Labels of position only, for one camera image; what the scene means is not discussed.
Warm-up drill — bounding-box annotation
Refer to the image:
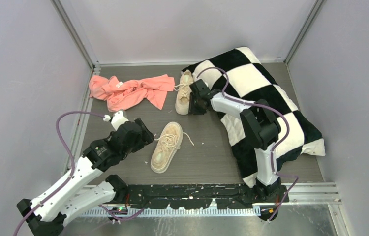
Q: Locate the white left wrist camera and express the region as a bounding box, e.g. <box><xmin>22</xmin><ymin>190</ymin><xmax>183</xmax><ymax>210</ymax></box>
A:
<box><xmin>103</xmin><ymin>109</ymin><xmax>129</xmax><ymax>131</ymax></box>

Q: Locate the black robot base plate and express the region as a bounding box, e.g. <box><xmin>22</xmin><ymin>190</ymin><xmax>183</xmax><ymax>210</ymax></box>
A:
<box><xmin>109</xmin><ymin>184</ymin><xmax>287</xmax><ymax>210</ymax></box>

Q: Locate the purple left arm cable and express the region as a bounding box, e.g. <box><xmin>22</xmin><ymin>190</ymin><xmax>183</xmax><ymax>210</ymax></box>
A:
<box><xmin>12</xmin><ymin>111</ymin><xmax>151</xmax><ymax>236</ymax></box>

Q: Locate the aluminium front rail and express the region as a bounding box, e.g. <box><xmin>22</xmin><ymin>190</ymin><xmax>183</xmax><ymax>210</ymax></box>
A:
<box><xmin>45</xmin><ymin>183</ymin><xmax>342</xmax><ymax>218</ymax></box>

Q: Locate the pink cloth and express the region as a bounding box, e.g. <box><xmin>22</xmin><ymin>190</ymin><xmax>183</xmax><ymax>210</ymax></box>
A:
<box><xmin>89</xmin><ymin>74</ymin><xmax>175</xmax><ymax>112</ymax></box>

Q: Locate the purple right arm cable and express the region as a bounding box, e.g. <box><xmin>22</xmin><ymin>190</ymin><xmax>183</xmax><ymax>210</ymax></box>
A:
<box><xmin>196</xmin><ymin>66</ymin><xmax>299</xmax><ymax>222</ymax></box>

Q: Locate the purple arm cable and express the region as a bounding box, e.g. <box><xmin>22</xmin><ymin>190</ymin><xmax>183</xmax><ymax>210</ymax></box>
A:
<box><xmin>196</xmin><ymin>66</ymin><xmax>299</xmax><ymax>222</ymax></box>
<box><xmin>12</xmin><ymin>111</ymin><xmax>151</xmax><ymax>236</ymax></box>

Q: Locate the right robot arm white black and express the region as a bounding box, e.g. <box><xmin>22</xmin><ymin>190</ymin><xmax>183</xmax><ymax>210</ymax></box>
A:
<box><xmin>189</xmin><ymin>80</ymin><xmax>281</xmax><ymax>202</ymax></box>

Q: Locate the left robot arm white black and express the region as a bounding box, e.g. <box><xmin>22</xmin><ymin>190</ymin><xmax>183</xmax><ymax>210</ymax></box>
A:
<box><xmin>17</xmin><ymin>118</ymin><xmax>154</xmax><ymax>236</ymax></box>

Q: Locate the black white checkered pillow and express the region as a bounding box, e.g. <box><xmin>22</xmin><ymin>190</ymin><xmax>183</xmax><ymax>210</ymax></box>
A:
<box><xmin>181</xmin><ymin>46</ymin><xmax>326</xmax><ymax>189</ymax></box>

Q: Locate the beige sneaker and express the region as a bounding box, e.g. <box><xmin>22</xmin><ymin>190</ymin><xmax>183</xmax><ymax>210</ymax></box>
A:
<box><xmin>150</xmin><ymin>122</ymin><xmax>194</xmax><ymax>174</ymax></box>
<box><xmin>174</xmin><ymin>70</ymin><xmax>194</xmax><ymax>115</ymax></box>

